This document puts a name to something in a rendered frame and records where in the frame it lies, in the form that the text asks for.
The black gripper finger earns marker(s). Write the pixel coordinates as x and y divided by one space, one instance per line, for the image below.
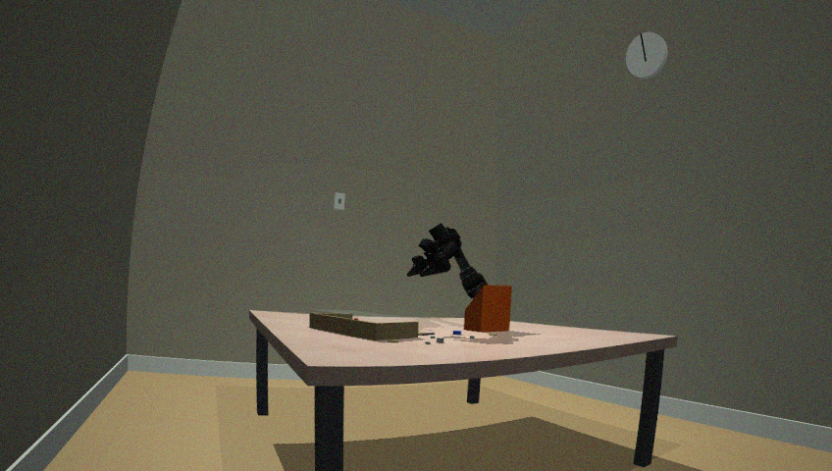
432 269
416 269

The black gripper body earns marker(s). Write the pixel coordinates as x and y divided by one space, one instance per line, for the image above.
443 258

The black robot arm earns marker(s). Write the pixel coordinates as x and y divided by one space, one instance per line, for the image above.
450 240

